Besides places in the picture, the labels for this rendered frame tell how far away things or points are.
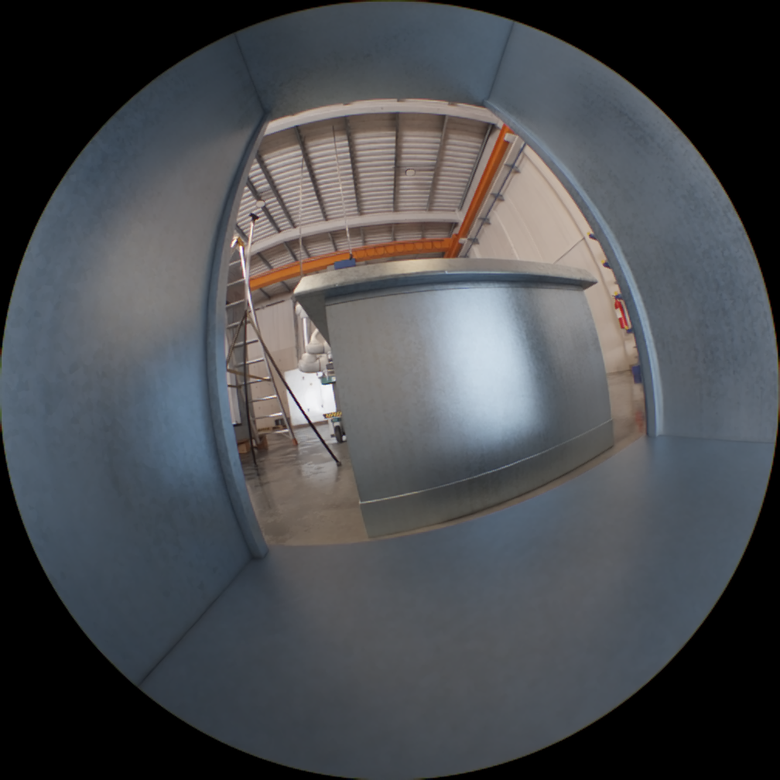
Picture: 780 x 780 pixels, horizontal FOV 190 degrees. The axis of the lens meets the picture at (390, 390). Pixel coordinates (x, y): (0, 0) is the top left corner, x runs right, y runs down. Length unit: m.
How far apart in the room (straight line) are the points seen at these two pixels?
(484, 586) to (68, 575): 0.36
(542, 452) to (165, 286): 0.84
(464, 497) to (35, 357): 0.72
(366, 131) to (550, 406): 8.38
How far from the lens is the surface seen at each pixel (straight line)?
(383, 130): 8.56
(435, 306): 0.59
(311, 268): 10.84
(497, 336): 0.63
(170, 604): 0.31
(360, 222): 10.35
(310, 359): 2.45
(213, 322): 0.39
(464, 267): 0.63
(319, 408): 8.45
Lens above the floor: 0.32
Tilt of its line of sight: 3 degrees up
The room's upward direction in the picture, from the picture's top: 11 degrees counter-clockwise
